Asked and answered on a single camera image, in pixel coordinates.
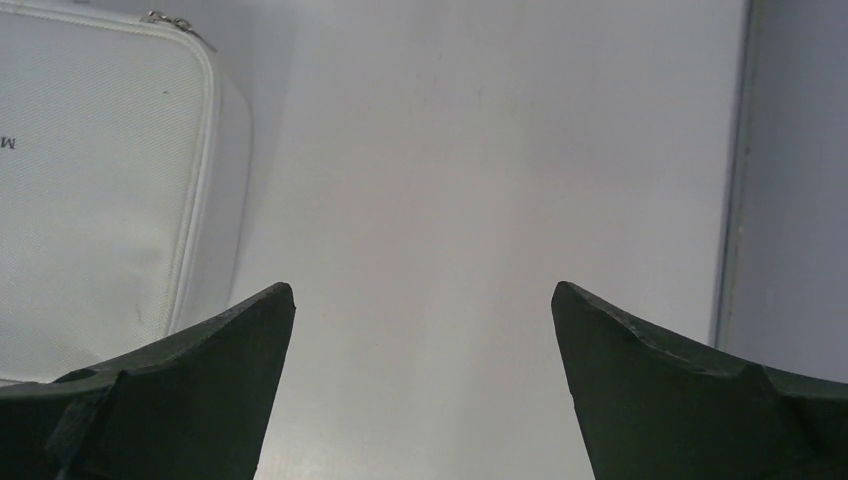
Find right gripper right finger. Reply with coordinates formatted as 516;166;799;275
551;281;847;479

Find white medicine kit case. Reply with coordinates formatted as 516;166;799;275
1;1;252;386

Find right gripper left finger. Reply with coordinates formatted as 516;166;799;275
1;282;296;479

